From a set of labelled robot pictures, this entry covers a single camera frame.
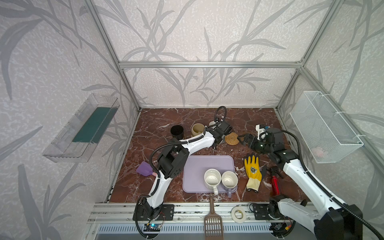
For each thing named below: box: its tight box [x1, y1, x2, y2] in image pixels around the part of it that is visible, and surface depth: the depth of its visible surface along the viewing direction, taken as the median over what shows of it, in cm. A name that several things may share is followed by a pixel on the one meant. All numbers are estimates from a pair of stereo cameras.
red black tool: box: [271, 175, 281, 196], surface depth 82 cm
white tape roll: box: [231, 206, 247, 224], surface depth 74 cm
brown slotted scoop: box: [204, 193, 224, 240], surface depth 72 cm
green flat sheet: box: [72, 107, 118, 143], surface depth 67 cm
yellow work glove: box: [244, 155, 263, 193], surface depth 86 cm
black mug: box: [170, 125, 184, 141], surface depth 96 cm
